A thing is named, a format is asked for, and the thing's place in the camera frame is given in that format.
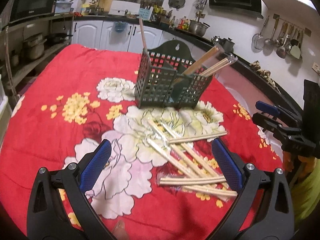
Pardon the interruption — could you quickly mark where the pile of chopsticks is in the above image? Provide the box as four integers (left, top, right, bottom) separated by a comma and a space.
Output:
146, 120, 238, 202

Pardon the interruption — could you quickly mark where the hanging dark ladle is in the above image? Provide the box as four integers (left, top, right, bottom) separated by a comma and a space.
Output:
276, 24, 288, 59

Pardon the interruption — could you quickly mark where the hanging green spatula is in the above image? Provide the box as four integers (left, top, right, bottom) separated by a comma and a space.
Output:
290, 31, 303, 59

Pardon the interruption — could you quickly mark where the black frying pan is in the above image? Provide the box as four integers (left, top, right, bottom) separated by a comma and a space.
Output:
45, 33, 73, 44

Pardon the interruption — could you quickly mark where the steel stockpot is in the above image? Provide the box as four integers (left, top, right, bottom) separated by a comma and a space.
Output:
189, 19, 210, 36

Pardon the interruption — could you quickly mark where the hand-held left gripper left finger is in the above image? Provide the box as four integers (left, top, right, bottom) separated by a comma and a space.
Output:
27, 139, 112, 240

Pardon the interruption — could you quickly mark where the blue knife block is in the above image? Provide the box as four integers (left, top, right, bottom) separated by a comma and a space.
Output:
138, 1, 153, 22

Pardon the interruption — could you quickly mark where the blue plastic basket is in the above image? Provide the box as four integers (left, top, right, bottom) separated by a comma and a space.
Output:
54, 0, 73, 14

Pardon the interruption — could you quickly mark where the steel pot with lid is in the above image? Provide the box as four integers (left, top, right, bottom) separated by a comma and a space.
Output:
221, 37, 235, 53

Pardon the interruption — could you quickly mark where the black microwave oven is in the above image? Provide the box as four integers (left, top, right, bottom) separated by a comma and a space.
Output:
9, 0, 60, 24

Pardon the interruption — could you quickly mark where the hanging steel ladle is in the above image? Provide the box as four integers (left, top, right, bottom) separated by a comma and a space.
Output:
264, 20, 278, 47

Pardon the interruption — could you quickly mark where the row of condiment bottles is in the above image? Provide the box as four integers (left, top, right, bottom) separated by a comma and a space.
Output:
153, 5, 190, 30

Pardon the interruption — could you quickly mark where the blue plastic bag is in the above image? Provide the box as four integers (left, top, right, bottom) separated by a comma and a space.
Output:
114, 21, 127, 33

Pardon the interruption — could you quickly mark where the green plastic utensil holder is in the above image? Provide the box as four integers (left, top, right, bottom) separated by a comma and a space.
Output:
134, 40, 213, 110

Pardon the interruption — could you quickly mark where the metal shelf rack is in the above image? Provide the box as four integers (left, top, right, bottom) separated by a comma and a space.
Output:
0, 14, 74, 98

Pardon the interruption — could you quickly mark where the person's left hand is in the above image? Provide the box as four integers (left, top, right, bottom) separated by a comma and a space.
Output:
112, 220, 129, 240

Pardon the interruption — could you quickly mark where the wall utensil rail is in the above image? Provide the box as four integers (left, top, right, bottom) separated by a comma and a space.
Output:
272, 14, 312, 36

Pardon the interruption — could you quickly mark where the chopstick pair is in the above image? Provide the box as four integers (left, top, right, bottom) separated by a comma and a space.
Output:
200, 54, 238, 77
139, 17, 148, 49
180, 45, 224, 77

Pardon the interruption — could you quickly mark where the dried roots pile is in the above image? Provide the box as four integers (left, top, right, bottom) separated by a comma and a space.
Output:
249, 60, 279, 88

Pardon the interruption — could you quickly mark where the red floral blanket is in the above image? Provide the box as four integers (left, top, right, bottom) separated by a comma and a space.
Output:
0, 44, 285, 240

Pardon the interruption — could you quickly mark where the person's right hand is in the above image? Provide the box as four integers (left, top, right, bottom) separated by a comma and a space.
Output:
284, 152, 313, 174

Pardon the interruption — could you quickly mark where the grey cooking pot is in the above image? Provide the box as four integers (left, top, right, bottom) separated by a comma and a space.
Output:
22, 33, 47, 60

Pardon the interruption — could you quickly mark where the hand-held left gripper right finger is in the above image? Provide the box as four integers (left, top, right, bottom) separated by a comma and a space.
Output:
207, 137, 295, 240

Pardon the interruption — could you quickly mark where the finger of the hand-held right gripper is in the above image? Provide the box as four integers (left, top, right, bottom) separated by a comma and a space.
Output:
252, 112, 288, 140
255, 101, 304, 128

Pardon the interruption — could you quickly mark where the person's green clothing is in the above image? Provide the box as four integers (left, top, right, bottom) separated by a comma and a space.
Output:
290, 165, 320, 230

